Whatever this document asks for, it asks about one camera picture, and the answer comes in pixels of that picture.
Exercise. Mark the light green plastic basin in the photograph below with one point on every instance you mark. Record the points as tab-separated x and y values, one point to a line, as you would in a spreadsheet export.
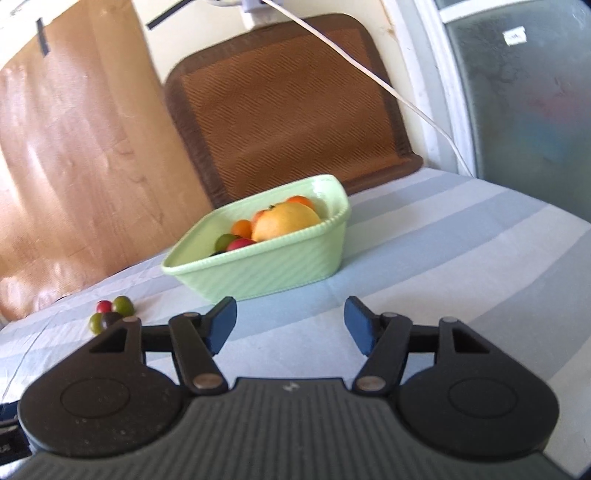
277	272

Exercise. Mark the black tape strip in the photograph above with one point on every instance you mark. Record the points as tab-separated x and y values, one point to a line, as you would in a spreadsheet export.
168	14

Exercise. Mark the yellow lemon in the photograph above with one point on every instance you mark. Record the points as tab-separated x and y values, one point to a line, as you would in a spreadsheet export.
288	222

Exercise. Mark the white door frame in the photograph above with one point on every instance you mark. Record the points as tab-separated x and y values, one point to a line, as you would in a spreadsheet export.
438	92

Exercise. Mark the orange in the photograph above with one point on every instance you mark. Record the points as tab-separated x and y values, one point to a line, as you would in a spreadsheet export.
241	228
300	201
259	216

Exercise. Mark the frosted glass door pane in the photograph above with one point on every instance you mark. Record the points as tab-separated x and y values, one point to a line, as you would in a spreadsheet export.
531	115

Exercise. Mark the wooden board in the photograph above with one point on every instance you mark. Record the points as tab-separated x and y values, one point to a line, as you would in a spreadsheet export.
83	161

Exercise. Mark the white sticker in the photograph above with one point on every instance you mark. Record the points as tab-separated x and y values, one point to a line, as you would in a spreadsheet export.
514	36

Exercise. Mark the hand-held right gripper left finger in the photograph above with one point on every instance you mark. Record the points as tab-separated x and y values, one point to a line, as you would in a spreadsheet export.
222	325

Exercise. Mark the red cherry tomato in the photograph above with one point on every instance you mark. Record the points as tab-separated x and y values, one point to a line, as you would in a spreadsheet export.
240	244
103	306

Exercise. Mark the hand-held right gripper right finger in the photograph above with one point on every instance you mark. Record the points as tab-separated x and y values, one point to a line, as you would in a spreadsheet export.
361	326

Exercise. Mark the brown woven mat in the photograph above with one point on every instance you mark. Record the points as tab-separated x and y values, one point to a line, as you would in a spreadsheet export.
286	106

